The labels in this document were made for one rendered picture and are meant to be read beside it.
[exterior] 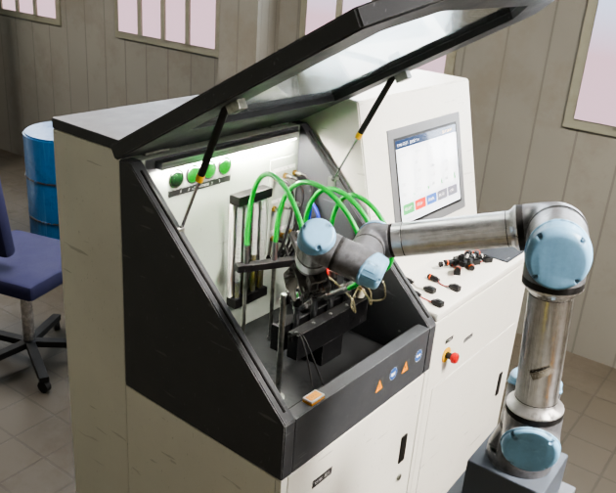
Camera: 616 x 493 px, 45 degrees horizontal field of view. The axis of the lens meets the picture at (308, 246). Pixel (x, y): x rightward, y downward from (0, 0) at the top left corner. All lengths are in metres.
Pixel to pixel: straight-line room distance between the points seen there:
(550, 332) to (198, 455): 1.01
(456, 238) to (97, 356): 1.15
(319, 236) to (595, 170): 2.63
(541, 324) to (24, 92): 5.82
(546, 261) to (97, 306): 1.26
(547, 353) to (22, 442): 2.36
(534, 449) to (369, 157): 1.05
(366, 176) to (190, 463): 0.97
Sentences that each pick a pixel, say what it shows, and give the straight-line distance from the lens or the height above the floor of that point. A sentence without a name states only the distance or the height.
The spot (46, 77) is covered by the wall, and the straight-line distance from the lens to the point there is 6.57.
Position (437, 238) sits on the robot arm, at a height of 1.43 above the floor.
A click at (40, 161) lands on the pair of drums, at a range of 4.65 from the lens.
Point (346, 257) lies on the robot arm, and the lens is 1.50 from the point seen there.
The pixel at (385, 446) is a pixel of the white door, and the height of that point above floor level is 0.62.
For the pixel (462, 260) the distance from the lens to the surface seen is 2.56.
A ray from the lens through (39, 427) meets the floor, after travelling 3.42.
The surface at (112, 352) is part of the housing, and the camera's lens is 2.18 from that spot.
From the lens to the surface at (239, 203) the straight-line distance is 2.14.
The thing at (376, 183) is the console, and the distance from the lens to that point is 2.31.
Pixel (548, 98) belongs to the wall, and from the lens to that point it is 3.99.
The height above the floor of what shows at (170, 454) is 0.65.
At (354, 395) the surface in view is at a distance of 1.98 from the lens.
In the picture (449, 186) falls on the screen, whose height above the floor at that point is 1.21.
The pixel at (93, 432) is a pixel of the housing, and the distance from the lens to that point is 2.44.
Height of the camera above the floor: 2.00
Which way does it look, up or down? 23 degrees down
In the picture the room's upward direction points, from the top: 4 degrees clockwise
